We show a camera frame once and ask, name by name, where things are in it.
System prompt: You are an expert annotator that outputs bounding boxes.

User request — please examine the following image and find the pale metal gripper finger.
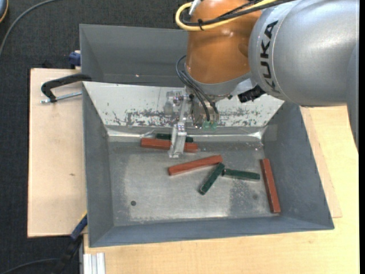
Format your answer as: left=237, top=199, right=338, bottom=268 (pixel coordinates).
left=168, top=124, right=180, bottom=159
left=178, top=124, right=187, bottom=157

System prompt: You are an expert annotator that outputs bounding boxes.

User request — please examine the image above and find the dark green flat block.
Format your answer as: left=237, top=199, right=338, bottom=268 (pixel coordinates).
left=198, top=163, right=226, bottom=196
left=155, top=132, right=194, bottom=143
left=221, top=168, right=261, bottom=182

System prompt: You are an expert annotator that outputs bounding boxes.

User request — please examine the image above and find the red-brown flat block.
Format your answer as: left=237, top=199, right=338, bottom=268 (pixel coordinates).
left=259, top=158, right=282, bottom=214
left=167, top=154, right=224, bottom=177
left=140, top=138, right=198, bottom=154

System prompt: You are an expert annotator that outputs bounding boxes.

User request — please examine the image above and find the grey metal bin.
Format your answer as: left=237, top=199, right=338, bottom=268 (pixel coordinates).
left=79, top=23, right=335, bottom=248

